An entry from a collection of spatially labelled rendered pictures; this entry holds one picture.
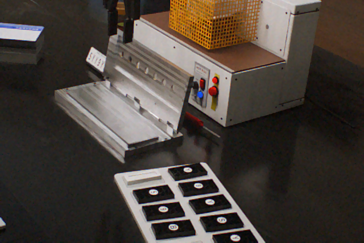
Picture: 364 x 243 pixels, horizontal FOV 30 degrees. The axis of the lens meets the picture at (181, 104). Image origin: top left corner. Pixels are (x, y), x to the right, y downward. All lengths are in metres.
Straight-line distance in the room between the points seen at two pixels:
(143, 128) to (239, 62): 0.37
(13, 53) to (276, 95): 0.96
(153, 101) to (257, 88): 0.33
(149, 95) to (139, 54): 0.15
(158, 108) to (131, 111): 0.12
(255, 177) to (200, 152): 0.19
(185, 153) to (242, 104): 0.28
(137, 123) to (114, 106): 0.14
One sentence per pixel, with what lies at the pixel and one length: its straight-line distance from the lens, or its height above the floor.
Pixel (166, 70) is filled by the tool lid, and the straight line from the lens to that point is 2.05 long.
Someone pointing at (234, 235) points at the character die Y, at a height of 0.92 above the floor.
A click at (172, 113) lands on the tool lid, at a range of 2.02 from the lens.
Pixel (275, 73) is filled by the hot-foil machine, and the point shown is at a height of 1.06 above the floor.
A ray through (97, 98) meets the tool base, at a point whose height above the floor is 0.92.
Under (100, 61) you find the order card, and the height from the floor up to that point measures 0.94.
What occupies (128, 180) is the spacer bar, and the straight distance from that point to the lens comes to 1.80.
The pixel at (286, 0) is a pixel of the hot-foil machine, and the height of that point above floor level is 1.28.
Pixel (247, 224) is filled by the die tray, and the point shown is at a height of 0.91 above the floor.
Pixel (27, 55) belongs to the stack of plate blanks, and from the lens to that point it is 2.51.
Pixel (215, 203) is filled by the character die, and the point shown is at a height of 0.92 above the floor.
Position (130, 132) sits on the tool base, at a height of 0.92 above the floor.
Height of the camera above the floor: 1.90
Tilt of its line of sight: 26 degrees down
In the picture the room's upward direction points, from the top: 5 degrees clockwise
